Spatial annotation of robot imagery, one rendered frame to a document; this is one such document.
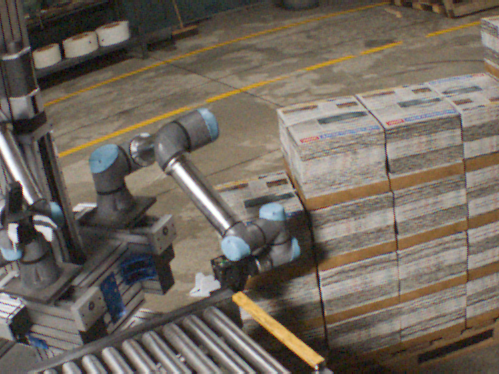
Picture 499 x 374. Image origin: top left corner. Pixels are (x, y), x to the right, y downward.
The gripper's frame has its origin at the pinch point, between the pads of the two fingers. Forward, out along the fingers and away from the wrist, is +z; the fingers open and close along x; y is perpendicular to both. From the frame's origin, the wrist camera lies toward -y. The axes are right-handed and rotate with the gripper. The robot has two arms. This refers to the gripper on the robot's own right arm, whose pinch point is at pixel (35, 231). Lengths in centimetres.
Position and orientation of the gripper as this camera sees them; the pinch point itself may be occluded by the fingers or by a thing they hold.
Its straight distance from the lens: 176.2
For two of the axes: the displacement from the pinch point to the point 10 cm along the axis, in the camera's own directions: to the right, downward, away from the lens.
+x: -7.8, 2.6, -5.7
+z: 6.3, 2.3, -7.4
